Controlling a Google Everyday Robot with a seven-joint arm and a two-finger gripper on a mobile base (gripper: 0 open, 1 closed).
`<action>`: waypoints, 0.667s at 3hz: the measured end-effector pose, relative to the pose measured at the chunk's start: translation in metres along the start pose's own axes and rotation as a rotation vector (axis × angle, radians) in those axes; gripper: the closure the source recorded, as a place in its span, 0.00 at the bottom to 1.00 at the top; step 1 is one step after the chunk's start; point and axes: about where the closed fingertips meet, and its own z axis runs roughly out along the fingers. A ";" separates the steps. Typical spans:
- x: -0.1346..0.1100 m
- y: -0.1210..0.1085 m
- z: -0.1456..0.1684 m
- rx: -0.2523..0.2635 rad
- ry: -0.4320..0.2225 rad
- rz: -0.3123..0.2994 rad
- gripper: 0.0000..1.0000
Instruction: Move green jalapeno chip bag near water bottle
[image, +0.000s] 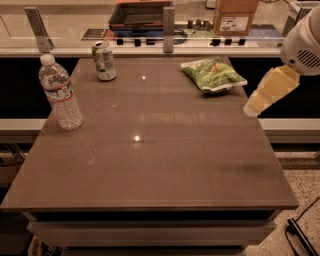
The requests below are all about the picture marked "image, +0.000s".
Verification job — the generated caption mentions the green and white soda can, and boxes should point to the green and white soda can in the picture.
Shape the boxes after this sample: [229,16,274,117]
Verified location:
[92,41,117,81]

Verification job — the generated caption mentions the green jalapeno chip bag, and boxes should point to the green jalapeno chip bag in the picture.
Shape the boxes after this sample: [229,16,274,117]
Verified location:
[181,58,247,94]

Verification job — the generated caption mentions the left metal bracket post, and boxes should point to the left metal bracket post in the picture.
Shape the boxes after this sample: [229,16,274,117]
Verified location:
[24,7,54,53]

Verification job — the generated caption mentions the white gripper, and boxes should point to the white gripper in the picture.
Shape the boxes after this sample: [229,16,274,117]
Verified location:
[243,6,320,117]

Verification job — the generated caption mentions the metal bracket post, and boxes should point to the metal bracket post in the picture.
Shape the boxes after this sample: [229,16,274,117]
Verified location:
[163,6,175,53]
[24,7,54,53]

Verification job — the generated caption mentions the dark tray stack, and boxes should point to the dark tray stack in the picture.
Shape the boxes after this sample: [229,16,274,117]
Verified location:
[109,0,173,29]

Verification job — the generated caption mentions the black floor cable stand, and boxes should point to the black floor cable stand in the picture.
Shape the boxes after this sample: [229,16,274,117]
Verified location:
[285,196,320,256]

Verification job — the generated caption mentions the cardboard box with label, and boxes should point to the cardboard box with label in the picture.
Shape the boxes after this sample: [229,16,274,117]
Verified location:
[213,0,259,36]

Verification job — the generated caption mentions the clear plastic water bottle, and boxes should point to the clear plastic water bottle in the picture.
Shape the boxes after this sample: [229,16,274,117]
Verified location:
[39,54,83,130]

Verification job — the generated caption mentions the centre metal bracket post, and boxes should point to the centre metal bracket post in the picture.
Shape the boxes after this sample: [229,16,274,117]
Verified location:
[163,6,175,53]

